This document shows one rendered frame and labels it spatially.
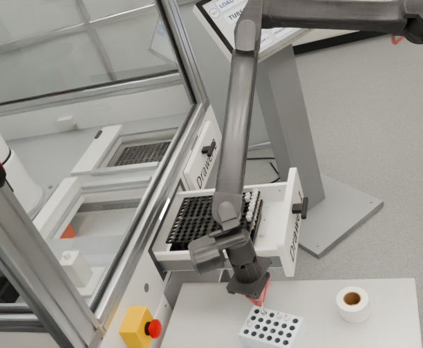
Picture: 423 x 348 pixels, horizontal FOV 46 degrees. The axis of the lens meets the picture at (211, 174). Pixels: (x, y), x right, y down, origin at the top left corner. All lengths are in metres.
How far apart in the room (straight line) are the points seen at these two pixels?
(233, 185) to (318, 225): 1.50
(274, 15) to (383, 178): 1.75
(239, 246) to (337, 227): 1.50
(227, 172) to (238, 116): 0.12
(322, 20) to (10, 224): 0.74
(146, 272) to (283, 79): 1.21
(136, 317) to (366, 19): 0.80
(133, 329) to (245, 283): 0.26
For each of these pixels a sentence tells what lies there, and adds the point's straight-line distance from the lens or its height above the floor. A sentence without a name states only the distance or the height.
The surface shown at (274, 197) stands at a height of 0.85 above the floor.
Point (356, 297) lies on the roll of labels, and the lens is 1.18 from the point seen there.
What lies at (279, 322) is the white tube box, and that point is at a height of 0.80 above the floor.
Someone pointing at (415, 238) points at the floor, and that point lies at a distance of 2.41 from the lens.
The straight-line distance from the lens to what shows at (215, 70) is 2.96.
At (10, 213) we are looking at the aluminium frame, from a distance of 0.87.
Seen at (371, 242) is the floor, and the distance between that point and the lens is 2.40.
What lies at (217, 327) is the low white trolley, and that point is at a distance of 1.24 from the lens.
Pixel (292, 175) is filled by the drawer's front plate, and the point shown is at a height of 0.93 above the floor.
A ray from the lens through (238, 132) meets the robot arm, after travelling 1.03.
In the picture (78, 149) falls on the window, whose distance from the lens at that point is 1.06.
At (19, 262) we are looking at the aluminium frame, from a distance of 0.88.
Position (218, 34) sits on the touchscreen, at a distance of 1.93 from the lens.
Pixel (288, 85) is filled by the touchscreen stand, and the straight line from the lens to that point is 2.21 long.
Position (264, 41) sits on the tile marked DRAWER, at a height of 1.00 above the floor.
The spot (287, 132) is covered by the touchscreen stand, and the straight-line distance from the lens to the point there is 2.27.
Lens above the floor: 1.69
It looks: 33 degrees down
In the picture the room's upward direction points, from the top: 20 degrees counter-clockwise
